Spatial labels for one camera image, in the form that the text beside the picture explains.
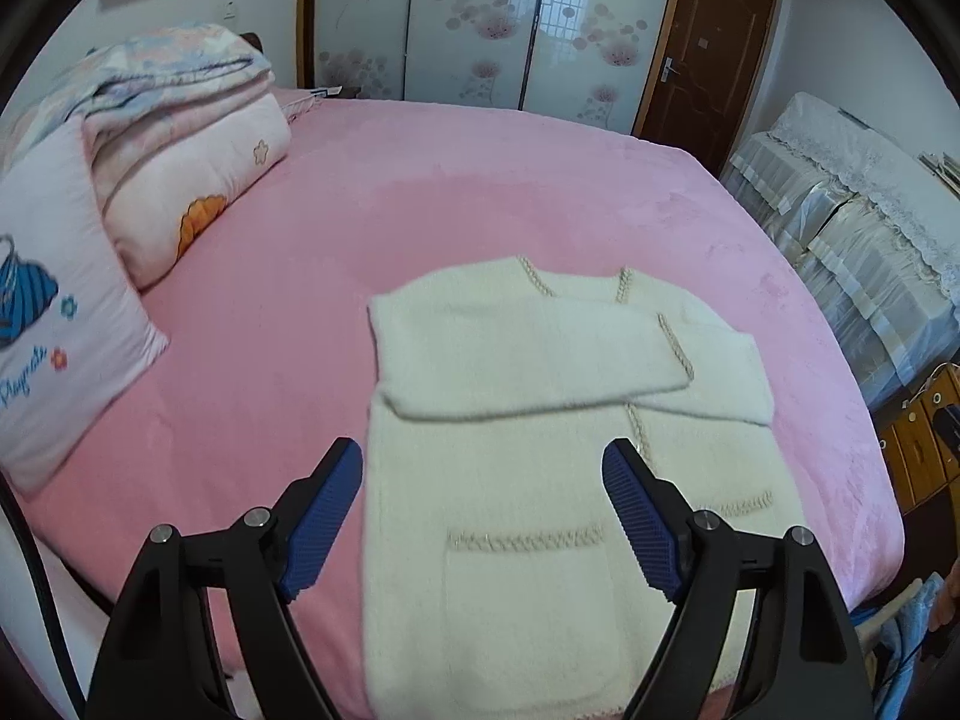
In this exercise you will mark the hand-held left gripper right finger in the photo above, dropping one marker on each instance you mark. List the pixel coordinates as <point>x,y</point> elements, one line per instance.
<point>645,525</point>

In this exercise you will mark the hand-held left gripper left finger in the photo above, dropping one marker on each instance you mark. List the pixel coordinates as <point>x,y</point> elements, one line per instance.
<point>322,525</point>

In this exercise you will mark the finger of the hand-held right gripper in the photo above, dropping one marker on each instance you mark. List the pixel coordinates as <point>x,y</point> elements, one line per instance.
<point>949,435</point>

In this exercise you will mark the cream fuzzy cardigan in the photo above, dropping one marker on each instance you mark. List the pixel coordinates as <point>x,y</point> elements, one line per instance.
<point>510,360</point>

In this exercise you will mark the wooden drawer cabinet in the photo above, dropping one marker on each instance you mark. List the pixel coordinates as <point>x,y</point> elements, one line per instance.
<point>915,450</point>

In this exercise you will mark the blue towel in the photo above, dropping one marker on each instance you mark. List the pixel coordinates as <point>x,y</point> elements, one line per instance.
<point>904,637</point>

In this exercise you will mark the furniture under white lace cover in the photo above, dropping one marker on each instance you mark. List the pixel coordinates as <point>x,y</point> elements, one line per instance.
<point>862,240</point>

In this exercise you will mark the stack of books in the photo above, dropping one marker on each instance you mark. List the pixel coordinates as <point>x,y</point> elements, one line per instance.
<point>943,169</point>

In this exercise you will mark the pink pillow with handbag print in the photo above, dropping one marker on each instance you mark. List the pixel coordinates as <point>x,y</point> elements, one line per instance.
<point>67,330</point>

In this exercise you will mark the bed with pink plush cover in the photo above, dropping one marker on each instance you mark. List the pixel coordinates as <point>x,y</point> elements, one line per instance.
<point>450,187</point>

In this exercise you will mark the pink folded quilt flower print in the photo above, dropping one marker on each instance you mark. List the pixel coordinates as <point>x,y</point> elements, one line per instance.
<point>195,172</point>

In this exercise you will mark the small flat box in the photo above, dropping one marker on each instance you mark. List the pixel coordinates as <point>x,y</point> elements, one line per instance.
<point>324,91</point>

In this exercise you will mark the brown wooden door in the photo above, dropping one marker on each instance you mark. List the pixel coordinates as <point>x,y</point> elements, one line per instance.
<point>712,52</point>

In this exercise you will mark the dark wooden headboard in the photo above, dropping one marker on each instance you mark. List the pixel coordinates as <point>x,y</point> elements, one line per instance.
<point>256,43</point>

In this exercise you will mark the floral folded blanket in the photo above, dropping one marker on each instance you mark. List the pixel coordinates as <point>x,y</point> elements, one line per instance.
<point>172,60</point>

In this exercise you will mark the wardrobe with floral sliding doors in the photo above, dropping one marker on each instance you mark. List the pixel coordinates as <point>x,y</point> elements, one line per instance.
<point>465,15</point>

